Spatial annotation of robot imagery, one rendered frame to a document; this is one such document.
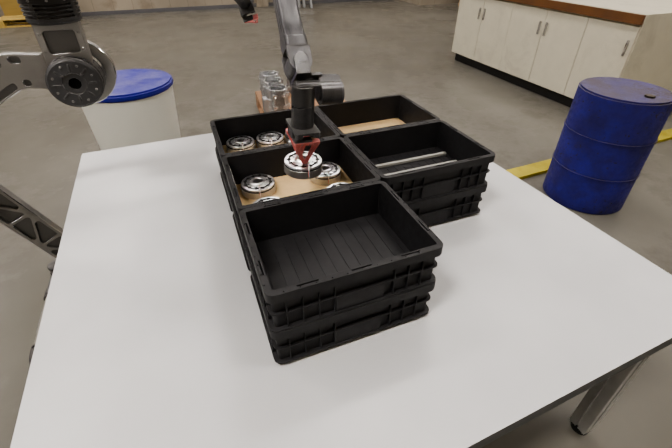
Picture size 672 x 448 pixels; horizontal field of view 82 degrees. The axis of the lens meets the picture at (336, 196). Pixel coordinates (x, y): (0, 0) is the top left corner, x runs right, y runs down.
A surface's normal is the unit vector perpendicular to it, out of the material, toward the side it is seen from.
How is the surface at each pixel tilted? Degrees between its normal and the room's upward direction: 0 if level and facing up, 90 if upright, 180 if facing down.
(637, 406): 0
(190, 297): 0
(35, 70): 90
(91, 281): 0
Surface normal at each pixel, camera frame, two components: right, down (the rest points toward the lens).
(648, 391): 0.00, -0.83
